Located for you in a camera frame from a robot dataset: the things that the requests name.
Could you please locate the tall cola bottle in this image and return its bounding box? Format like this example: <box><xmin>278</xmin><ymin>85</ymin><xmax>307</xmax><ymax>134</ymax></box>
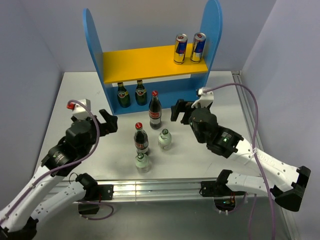
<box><xmin>148</xmin><ymin>90</ymin><xmax>162</xmax><ymax>130</ymax></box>

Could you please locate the cola bottle front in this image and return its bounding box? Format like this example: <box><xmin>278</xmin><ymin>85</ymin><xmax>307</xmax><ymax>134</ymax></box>
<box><xmin>133</xmin><ymin>122</ymin><xmax>150</xmax><ymax>155</ymax></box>

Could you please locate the clear water bottle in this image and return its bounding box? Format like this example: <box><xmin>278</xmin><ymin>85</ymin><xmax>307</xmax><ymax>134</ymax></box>
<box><xmin>158</xmin><ymin>128</ymin><xmax>172</xmax><ymax>151</ymax></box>
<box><xmin>135</xmin><ymin>152</ymin><xmax>151</xmax><ymax>174</ymax></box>

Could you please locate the clear water bottle front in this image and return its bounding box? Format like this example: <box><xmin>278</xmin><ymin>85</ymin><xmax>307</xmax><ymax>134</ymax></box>
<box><xmin>135</xmin><ymin>152</ymin><xmax>151</xmax><ymax>174</ymax></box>

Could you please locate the silver energy can front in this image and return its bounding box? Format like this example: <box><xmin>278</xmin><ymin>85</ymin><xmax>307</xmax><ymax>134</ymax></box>
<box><xmin>173</xmin><ymin>33</ymin><xmax>188</xmax><ymax>64</ymax></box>

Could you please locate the silver energy can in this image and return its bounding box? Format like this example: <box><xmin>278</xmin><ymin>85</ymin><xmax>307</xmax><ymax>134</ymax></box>
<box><xmin>190</xmin><ymin>32</ymin><xmax>206</xmax><ymax>63</ymax></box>
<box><xmin>173</xmin><ymin>33</ymin><xmax>188</xmax><ymax>64</ymax></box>

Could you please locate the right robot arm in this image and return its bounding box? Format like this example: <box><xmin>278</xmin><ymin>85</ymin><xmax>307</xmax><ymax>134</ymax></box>
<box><xmin>170</xmin><ymin>99</ymin><xmax>311</xmax><ymax>212</ymax></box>

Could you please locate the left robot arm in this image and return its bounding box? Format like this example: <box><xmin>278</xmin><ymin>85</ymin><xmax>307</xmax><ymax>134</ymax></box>
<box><xmin>0</xmin><ymin>109</ymin><xmax>118</xmax><ymax>240</ymax></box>

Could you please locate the blue and yellow wooden shelf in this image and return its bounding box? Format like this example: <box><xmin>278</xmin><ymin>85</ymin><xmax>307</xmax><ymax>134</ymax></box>
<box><xmin>82</xmin><ymin>0</ymin><xmax>223</xmax><ymax>115</ymax></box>

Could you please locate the left green glass bottle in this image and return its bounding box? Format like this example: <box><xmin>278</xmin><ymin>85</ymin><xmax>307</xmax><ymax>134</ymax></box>
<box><xmin>117</xmin><ymin>82</ymin><xmax>131</xmax><ymax>108</ymax></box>

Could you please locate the green glass bottle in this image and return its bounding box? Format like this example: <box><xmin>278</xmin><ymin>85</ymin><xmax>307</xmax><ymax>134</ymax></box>
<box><xmin>117</xmin><ymin>82</ymin><xmax>131</xmax><ymax>108</ymax></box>
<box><xmin>135</xmin><ymin>80</ymin><xmax>148</xmax><ymax>106</ymax></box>

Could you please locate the right green glass bottle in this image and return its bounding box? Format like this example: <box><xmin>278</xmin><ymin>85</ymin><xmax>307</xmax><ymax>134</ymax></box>
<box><xmin>135</xmin><ymin>80</ymin><xmax>148</xmax><ymax>106</ymax></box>

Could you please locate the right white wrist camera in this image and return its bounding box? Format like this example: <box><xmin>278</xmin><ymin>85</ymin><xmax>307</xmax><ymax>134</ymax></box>
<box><xmin>191</xmin><ymin>87</ymin><xmax>214</xmax><ymax>109</ymax></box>

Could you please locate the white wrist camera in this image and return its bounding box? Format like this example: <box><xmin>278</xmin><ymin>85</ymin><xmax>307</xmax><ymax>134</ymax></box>
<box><xmin>191</xmin><ymin>87</ymin><xmax>214</xmax><ymax>109</ymax></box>
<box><xmin>66</xmin><ymin>98</ymin><xmax>91</xmax><ymax>120</ymax></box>

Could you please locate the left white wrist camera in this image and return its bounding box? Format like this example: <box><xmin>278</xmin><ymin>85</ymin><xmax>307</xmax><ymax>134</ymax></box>
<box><xmin>66</xmin><ymin>98</ymin><xmax>91</xmax><ymax>120</ymax></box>

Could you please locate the aluminium right side rail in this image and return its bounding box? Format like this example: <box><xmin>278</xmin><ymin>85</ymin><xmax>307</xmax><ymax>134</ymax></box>
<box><xmin>231</xmin><ymin>71</ymin><xmax>264</xmax><ymax>151</ymax></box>

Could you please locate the aluminium rail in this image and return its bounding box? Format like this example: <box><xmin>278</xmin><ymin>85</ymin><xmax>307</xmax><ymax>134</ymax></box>
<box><xmin>231</xmin><ymin>71</ymin><xmax>264</xmax><ymax>151</ymax></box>
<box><xmin>49</xmin><ymin>177</ymin><xmax>253</xmax><ymax>205</ymax></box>

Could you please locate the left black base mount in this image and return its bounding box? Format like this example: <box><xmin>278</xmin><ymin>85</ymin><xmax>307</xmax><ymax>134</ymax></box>
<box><xmin>78</xmin><ymin>184</ymin><xmax>114</xmax><ymax>217</ymax></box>

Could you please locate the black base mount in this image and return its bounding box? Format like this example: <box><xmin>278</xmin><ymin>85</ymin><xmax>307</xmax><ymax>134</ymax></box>
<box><xmin>199</xmin><ymin>180</ymin><xmax>236</xmax><ymax>211</ymax></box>
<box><xmin>78</xmin><ymin>184</ymin><xmax>114</xmax><ymax>217</ymax></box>

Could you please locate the aluminium front rail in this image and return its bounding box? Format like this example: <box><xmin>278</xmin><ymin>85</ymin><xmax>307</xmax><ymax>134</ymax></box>
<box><xmin>49</xmin><ymin>177</ymin><xmax>253</xmax><ymax>205</ymax></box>

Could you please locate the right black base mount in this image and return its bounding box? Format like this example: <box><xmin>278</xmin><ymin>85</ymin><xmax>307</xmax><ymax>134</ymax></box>
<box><xmin>199</xmin><ymin>180</ymin><xmax>236</xmax><ymax>211</ymax></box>

